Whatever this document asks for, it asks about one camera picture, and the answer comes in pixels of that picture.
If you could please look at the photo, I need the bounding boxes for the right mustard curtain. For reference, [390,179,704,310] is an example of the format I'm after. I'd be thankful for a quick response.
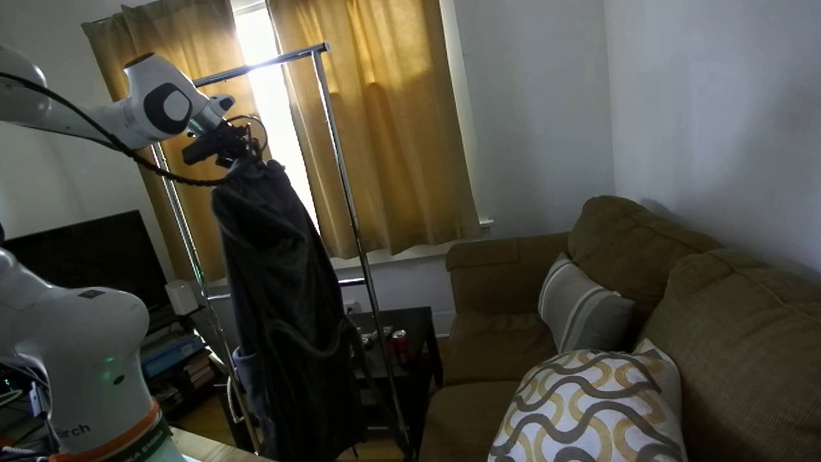
[266,0,479,256]

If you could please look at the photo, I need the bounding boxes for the left mustard curtain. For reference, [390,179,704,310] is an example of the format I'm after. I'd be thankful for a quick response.
[82,0,243,283]

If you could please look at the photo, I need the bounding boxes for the grey striped pillow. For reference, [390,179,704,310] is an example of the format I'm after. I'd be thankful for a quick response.
[536,255,634,351]

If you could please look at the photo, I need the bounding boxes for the dark grey robe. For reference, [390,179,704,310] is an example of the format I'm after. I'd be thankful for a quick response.
[213,161,362,462]

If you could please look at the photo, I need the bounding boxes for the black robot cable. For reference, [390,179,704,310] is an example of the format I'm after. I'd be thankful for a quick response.
[0,69,252,191]

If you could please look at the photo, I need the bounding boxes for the black television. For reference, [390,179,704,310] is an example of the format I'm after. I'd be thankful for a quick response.
[5,211,175,332]

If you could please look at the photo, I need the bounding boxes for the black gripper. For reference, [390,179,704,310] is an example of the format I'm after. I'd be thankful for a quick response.
[182,124,261,167]

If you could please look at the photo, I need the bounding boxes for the yellow wave pattern pillow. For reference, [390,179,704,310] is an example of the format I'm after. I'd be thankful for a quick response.
[486,341,687,462]

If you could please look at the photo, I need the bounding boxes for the dark coffee table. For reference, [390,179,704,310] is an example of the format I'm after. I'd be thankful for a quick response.
[348,307,443,446]

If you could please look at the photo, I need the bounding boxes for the red can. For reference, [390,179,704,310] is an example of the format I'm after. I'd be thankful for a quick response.
[390,329,411,361]

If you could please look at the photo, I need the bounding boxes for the mustard curtain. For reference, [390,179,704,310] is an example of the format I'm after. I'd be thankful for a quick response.
[82,0,243,283]
[266,0,479,256]

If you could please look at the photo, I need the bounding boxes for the brown fabric sofa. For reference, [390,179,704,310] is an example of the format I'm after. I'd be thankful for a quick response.
[421,194,821,462]

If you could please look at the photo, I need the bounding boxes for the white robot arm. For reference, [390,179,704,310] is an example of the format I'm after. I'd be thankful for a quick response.
[0,46,232,462]

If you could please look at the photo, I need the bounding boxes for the chrome clothes rack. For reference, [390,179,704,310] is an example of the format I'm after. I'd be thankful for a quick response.
[149,42,413,462]

